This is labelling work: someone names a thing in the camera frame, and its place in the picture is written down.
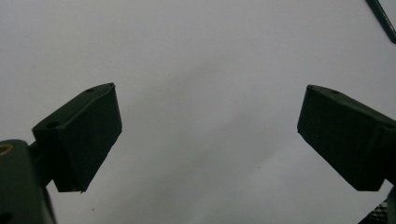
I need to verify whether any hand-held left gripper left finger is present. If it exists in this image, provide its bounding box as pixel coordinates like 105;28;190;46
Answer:
29;82;123;193

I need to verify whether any dark pen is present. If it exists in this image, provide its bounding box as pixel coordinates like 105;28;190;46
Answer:
365;0;396;45

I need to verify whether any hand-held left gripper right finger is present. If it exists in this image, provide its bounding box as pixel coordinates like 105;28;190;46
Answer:
296;84;396;192

